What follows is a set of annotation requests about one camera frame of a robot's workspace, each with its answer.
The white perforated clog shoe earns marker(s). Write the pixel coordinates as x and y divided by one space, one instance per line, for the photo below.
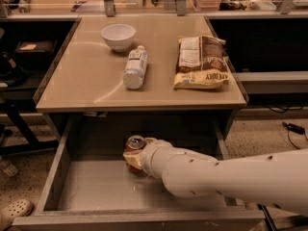
19 208

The white ceramic bowl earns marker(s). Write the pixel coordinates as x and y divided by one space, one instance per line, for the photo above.
119 37

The black side table frame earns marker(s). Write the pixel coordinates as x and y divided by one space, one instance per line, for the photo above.
14 100

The red coke can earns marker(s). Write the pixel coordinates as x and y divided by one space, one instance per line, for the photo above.
134 143

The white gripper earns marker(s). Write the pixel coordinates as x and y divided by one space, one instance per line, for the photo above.
146 158

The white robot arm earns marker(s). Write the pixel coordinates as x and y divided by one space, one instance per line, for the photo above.
278 180

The brown and yellow chip bag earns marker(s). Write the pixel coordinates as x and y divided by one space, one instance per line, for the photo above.
200 64

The white plastic bottle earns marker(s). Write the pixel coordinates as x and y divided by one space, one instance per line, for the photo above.
135 68

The black box on shelf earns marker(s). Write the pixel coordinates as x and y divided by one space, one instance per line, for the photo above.
35 55

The black bar on floor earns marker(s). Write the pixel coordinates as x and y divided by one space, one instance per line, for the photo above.
268 220

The open grey top drawer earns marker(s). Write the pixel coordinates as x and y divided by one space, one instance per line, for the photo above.
89 187

